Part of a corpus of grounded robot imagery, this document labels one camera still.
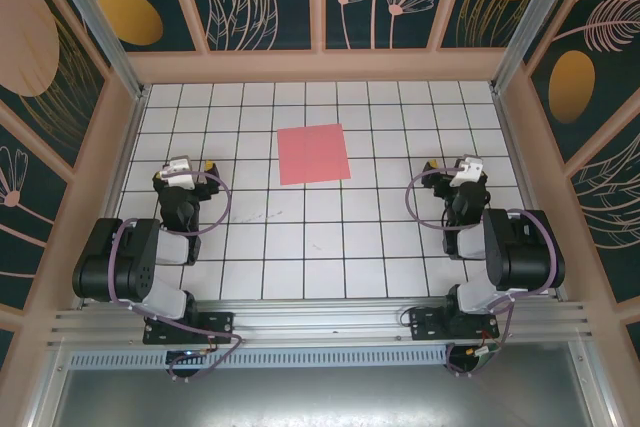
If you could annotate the pink square paper sheet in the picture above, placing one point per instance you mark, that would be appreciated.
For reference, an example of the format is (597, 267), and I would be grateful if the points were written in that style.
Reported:
(314, 154)

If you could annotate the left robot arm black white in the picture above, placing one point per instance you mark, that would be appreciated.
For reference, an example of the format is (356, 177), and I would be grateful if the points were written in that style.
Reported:
(125, 257)

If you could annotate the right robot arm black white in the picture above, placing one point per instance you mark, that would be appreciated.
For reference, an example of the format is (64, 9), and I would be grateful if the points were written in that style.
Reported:
(525, 257)

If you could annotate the grey metal sheet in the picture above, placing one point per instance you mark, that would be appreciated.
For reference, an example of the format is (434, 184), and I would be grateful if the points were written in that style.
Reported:
(320, 397)

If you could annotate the black circuit board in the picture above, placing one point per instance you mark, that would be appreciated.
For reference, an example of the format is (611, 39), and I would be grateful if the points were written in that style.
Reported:
(185, 354)

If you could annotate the green circuit board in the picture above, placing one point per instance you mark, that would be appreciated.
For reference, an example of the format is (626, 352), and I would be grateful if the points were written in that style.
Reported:
(485, 353)

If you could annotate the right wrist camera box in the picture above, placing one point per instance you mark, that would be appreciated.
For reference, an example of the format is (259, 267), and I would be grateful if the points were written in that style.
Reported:
(467, 171)

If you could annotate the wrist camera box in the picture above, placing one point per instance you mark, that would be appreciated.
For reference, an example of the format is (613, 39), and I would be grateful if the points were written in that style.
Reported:
(177, 174)
(467, 171)

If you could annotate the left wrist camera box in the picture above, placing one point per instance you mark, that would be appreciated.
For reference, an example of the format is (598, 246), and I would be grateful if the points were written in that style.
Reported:
(177, 174)

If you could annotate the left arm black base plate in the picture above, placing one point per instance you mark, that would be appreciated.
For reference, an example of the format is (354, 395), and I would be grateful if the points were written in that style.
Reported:
(220, 324)

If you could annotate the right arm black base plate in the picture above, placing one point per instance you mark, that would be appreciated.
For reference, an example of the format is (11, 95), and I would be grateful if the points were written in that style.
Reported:
(425, 324)

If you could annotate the aluminium frame post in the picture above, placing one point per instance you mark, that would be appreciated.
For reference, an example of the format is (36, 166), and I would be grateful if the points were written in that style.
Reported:
(105, 32)
(540, 22)

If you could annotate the aluminium mounting rail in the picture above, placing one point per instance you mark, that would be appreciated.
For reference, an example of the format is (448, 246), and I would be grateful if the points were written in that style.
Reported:
(320, 322)

